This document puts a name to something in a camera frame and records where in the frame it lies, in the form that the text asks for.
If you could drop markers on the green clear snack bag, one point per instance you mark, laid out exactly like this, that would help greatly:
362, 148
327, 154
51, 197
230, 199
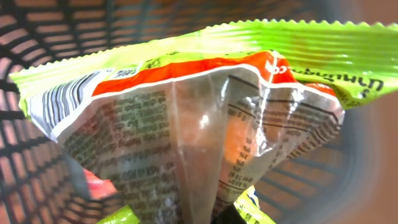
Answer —
183, 127

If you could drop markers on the dark grey mesh basket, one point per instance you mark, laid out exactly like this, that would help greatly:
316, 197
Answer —
40, 184

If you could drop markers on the red snack wrapper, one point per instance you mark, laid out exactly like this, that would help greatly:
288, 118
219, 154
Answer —
99, 188

